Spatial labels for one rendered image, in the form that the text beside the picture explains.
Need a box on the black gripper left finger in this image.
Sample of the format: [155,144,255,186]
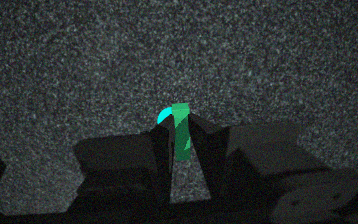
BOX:
[73,114,175,204]

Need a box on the cyan circle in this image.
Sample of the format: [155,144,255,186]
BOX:
[158,107,172,124]

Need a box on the green rectangular post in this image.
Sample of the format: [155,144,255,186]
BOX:
[172,103,191,161]

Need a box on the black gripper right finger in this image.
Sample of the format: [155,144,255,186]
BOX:
[188,112,300,198]

